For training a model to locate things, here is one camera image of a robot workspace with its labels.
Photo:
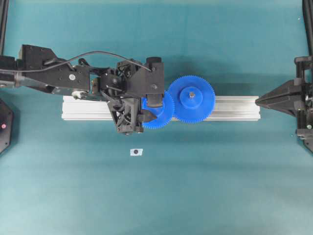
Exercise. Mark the aluminium extrusion rail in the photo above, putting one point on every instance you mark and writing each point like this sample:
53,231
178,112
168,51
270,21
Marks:
227,108

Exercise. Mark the black right frame post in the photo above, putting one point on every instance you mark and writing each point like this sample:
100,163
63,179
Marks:
307,8

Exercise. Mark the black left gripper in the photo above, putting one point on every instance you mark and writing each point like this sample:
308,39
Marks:
110,85

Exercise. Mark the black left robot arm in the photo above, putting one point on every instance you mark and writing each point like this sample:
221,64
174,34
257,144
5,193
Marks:
39,68

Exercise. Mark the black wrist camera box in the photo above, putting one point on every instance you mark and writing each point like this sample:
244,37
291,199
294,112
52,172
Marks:
144,82

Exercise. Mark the large blue plastic gear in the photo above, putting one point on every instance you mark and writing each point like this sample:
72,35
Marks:
195,109

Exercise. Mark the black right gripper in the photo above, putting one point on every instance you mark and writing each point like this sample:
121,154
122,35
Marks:
303,109

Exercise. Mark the black left frame post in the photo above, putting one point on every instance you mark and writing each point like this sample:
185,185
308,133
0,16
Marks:
4,6

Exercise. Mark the black base with red light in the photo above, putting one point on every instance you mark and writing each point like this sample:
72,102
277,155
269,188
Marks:
6,122

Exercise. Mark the black frame post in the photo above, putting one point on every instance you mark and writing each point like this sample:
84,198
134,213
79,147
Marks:
307,8
4,6

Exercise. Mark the small blue plastic gear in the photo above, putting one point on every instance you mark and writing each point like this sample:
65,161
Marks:
163,114

